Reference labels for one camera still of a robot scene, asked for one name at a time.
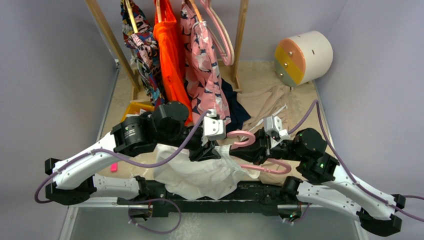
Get yellow plastic bin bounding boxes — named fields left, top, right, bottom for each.
left=121, top=102, right=155, bottom=122

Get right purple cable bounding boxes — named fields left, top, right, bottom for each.
left=287, top=99, right=424, bottom=223

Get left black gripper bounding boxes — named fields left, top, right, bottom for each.
left=158, top=126, right=222, bottom=162

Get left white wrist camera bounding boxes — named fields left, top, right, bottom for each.
left=202, top=109, right=227, bottom=146

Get round white drawer cabinet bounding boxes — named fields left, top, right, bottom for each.
left=274, top=31, right=334, bottom=89

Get white shorts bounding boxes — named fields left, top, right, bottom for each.
left=152, top=104, right=288, bottom=202

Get pink shark print shorts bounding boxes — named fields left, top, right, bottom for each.
left=180, top=0, right=231, bottom=125

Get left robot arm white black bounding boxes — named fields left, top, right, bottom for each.
left=34, top=101, right=226, bottom=206

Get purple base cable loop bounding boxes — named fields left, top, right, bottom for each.
left=127, top=198, right=182, bottom=236

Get beige shorts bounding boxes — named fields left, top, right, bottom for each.
left=236, top=82, right=316, bottom=186

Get comic print shorts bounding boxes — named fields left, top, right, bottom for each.
left=120, top=0, right=166, bottom=107

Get navy blue shorts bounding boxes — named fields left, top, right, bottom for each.
left=221, top=78, right=251, bottom=132

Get orange mesh shorts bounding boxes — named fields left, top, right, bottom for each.
left=153, top=0, right=193, bottom=126

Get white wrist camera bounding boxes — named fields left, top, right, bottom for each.
left=263, top=116, right=290, bottom=149
left=202, top=109, right=227, bottom=146

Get pink wooden hanger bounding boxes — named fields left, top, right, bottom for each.
left=226, top=129, right=293, bottom=176
left=199, top=0, right=235, bottom=66

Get pink plastic clip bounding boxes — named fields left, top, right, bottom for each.
left=109, top=162, right=118, bottom=173

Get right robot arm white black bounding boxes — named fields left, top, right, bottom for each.
left=229, top=128, right=406, bottom=237

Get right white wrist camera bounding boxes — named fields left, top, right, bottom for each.
left=263, top=116, right=290, bottom=149

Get wooden clothes rack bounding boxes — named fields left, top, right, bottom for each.
left=85, top=0, right=249, bottom=103

